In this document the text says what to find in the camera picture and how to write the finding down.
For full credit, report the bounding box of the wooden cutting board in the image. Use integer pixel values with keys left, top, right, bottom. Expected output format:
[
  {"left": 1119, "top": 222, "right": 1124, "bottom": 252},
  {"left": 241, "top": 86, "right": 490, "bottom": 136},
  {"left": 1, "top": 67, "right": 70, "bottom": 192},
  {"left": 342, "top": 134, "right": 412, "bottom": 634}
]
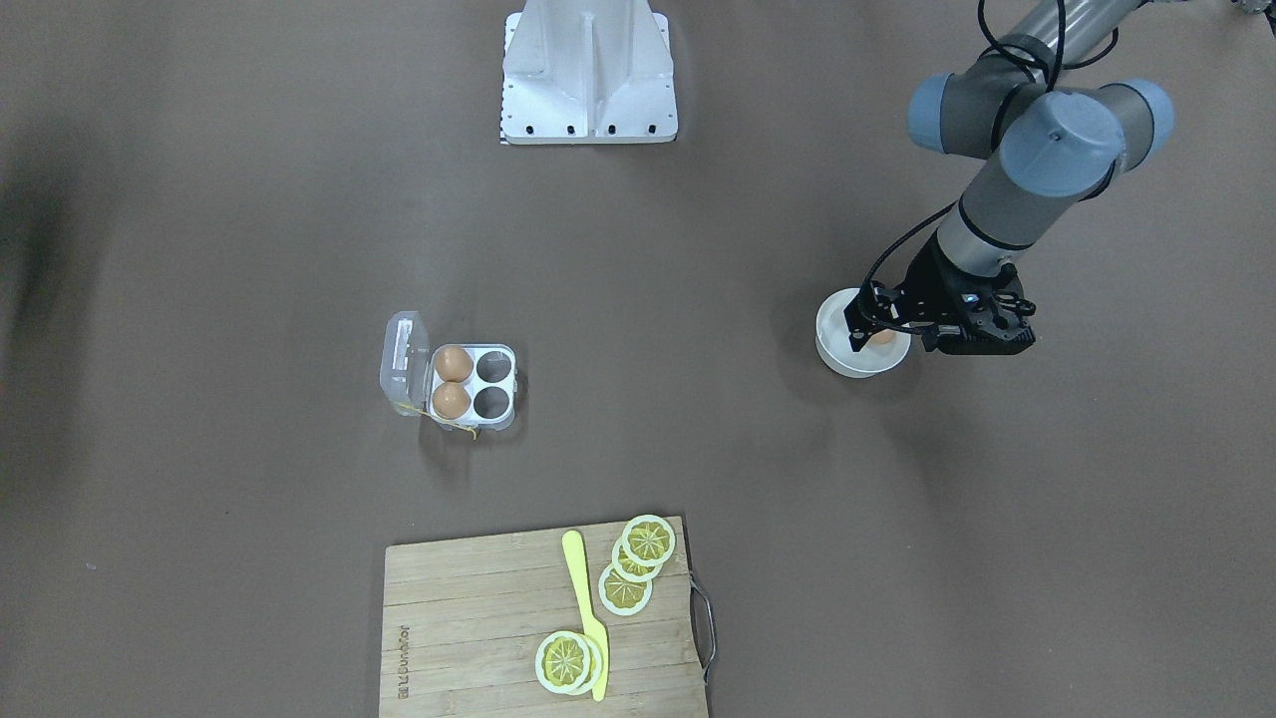
[{"left": 379, "top": 517, "right": 715, "bottom": 717}]

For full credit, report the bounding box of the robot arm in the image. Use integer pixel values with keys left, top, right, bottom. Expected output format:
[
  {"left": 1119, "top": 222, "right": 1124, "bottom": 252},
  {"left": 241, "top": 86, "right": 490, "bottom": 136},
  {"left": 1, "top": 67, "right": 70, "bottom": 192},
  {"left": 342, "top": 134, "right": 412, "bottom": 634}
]
[{"left": 841, "top": 1, "right": 1176, "bottom": 356}]

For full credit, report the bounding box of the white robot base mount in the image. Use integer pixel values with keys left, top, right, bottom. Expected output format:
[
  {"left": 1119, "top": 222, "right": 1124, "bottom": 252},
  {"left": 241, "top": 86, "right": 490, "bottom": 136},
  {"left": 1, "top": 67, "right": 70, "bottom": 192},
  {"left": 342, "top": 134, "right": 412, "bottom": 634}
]
[{"left": 498, "top": 1, "right": 679, "bottom": 145}]

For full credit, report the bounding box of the brown egg far slot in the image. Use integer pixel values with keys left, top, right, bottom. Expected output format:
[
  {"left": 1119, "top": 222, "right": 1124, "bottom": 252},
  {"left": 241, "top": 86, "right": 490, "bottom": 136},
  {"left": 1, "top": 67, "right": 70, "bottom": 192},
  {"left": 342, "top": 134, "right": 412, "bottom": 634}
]
[{"left": 430, "top": 381, "right": 473, "bottom": 420}]

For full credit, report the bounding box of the brown egg slot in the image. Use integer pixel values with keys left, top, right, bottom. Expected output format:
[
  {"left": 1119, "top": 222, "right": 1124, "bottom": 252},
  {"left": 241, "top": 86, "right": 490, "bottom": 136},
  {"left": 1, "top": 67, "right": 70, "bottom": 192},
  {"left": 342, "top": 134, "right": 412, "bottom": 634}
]
[
  {"left": 433, "top": 344, "right": 475, "bottom": 385},
  {"left": 430, "top": 381, "right": 473, "bottom": 420}
]

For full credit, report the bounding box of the lemon slice back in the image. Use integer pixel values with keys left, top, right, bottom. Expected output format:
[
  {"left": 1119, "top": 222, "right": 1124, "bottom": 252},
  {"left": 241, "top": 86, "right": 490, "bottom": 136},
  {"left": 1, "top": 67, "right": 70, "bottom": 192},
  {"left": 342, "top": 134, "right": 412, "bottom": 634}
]
[{"left": 597, "top": 564, "right": 653, "bottom": 616}]

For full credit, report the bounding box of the lemon slice middle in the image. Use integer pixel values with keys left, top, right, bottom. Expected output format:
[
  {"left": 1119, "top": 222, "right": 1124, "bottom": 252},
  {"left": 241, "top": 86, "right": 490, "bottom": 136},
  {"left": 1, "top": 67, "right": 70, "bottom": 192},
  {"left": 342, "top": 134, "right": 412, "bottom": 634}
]
[{"left": 610, "top": 539, "right": 664, "bottom": 583}]

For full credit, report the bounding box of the clear plastic egg box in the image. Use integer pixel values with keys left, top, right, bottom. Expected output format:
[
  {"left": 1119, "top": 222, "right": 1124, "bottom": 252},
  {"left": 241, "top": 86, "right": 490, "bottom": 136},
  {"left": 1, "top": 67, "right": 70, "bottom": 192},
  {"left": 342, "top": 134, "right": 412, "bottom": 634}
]
[{"left": 379, "top": 312, "right": 518, "bottom": 437}]

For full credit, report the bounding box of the lemon slice top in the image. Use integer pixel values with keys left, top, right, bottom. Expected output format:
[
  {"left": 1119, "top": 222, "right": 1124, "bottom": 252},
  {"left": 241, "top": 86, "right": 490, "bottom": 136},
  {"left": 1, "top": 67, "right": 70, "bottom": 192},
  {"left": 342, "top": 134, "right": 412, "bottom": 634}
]
[{"left": 533, "top": 630, "right": 591, "bottom": 696}]

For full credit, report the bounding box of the yellow plastic knife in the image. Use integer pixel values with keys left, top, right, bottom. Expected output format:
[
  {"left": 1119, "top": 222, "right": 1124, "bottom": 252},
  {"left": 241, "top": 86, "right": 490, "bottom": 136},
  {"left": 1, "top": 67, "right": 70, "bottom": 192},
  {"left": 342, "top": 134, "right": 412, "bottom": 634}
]
[{"left": 561, "top": 529, "right": 610, "bottom": 703}]

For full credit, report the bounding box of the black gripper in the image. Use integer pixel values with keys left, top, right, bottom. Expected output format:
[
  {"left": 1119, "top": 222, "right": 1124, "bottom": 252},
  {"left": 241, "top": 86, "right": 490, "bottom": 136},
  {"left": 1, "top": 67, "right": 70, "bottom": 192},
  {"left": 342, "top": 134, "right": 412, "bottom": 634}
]
[{"left": 843, "top": 236, "right": 1037, "bottom": 356}]

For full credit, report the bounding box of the lemon slice under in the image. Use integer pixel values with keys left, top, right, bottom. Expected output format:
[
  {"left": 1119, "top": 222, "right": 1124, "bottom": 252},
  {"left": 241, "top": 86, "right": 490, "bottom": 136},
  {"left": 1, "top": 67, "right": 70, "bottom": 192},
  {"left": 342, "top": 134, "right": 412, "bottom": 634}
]
[{"left": 581, "top": 635, "right": 605, "bottom": 692}]

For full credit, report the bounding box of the white bowl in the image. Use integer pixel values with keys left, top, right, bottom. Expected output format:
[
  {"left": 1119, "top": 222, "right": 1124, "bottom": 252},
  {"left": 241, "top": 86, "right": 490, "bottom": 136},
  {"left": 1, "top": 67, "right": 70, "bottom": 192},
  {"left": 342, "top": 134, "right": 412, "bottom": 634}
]
[{"left": 814, "top": 289, "right": 911, "bottom": 380}]

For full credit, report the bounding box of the brown egg near slot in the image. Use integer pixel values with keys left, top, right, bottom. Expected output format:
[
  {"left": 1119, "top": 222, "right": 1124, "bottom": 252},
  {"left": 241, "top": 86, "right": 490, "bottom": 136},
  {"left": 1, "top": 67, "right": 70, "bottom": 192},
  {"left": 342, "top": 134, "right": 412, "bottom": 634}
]
[{"left": 433, "top": 344, "right": 475, "bottom": 385}]

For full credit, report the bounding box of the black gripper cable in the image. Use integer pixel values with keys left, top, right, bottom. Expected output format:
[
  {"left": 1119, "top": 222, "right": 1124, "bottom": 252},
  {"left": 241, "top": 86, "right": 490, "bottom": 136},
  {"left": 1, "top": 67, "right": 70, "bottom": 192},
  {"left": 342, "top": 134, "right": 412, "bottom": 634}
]
[{"left": 859, "top": 199, "right": 960, "bottom": 300}]

